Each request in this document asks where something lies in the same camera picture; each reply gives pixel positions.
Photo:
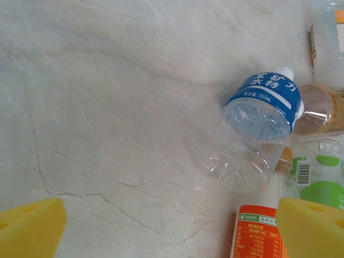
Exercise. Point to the short blue label bottle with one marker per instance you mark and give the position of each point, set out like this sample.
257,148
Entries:
250,134

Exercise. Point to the gold and red label bottle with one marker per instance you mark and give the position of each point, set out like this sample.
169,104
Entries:
314,107

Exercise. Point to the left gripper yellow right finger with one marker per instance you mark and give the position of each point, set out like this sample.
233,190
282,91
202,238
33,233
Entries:
314,233

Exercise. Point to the green label bottle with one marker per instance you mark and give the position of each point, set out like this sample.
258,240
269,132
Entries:
322,174

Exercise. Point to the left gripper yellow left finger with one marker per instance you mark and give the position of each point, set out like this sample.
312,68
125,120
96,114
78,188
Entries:
29,231

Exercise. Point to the orange cap white label bottle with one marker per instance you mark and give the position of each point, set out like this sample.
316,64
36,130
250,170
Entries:
328,53

